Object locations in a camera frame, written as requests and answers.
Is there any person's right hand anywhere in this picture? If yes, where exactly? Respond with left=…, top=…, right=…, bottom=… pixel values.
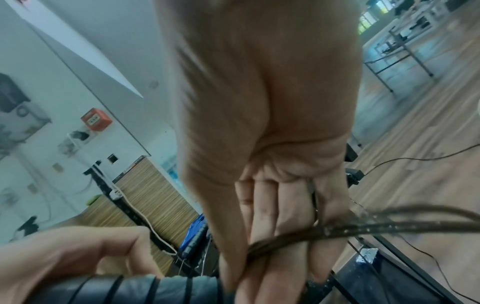
left=153, top=0, right=363, bottom=304

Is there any person's left hand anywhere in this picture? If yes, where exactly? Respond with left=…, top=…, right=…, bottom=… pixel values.
left=0, top=225, right=166, bottom=304

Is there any black green-striped jump rope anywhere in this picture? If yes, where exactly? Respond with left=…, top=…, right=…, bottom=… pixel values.
left=179, top=222, right=210, bottom=275

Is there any blue bin lid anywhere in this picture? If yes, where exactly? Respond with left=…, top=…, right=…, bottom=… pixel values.
left=178, top=213, right=207, bottom=253

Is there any red alarm box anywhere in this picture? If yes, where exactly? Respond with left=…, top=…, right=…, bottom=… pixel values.
left=80, top=107, right=114, bottom=132

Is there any white socket with plug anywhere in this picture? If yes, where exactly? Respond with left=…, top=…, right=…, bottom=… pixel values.
left=66, top=130, right=91, bottom=146

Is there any white folding table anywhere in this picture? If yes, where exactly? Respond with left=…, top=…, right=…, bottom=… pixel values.
left=361, top=0, right=455, bottom=93

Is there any crumpled white wrapper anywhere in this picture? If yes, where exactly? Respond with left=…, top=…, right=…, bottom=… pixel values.
left=356, top=247, right=380, bottom=263

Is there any black glossy low table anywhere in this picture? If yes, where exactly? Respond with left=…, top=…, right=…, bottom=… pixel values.
left=164, top=139, right=466, bottom=304

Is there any white wall cable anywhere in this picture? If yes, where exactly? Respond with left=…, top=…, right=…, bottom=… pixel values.
left=112, top=186, right=178, bottom=256

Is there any black floor cable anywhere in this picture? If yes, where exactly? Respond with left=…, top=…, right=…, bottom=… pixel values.
left=365, top=148, right=480, bottom=176

